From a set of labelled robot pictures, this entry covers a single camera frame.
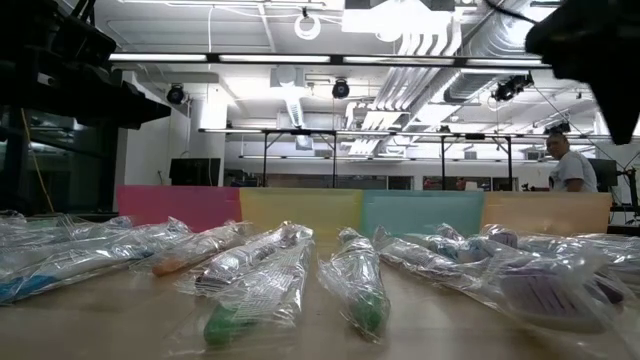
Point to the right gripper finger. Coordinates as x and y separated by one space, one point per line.
622 110

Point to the purple toothbrush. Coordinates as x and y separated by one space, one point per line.
235 265
607 289
545 295

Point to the black monitor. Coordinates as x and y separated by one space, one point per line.
195 172
606 172

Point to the person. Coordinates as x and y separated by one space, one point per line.
575 170

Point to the black ceiling spotlight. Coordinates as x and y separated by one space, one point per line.
175 95
340 89

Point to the black equipment stand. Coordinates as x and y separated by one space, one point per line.
632 195

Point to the orange translucent plastic bin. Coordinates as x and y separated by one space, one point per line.
545 212

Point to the pink translucent plastic bin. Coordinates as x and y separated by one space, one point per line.
175 205

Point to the orange wrapped toothbrush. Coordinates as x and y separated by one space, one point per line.
167 265

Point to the black beam with light strips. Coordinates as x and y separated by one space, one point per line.
275 58

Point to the green translucent plastic bin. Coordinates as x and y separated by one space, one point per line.
425 210

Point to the yellow translucent plastic bin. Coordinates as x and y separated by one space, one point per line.
300 207

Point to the green wrapped toothbrush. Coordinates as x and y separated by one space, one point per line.
225 325
370 310

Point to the black ceiling camera cluster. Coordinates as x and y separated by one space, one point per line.
510 89

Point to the silver ventilation duct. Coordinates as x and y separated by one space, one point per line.
467 85

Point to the black background metal frame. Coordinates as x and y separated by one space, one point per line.
443 165

